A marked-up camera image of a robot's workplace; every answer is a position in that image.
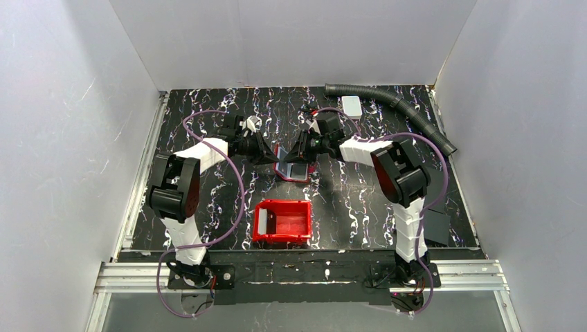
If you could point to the lower black card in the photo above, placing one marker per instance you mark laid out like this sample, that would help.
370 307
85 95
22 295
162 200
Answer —
436 229

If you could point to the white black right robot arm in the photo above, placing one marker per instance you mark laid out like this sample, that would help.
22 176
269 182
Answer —
402 178

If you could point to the aluminium frame rail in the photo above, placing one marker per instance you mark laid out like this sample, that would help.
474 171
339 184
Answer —
311 290

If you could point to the red plastic bin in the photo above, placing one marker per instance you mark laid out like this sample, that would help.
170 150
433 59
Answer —
282 221

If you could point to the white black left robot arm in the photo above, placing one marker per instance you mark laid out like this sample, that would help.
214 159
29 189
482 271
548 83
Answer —
174 185

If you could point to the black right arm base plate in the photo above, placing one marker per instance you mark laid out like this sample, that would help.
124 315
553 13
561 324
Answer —
390 276

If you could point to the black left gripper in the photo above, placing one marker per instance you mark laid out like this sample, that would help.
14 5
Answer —
253 142

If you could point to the white rectangular box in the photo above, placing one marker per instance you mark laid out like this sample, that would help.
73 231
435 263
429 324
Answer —
351 106

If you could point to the black grey pliers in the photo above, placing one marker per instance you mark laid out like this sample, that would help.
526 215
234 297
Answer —
309 111

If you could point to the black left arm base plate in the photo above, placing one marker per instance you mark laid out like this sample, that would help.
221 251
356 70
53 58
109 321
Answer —
203 276

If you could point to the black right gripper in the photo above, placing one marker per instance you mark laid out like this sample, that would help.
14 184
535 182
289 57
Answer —
308 145

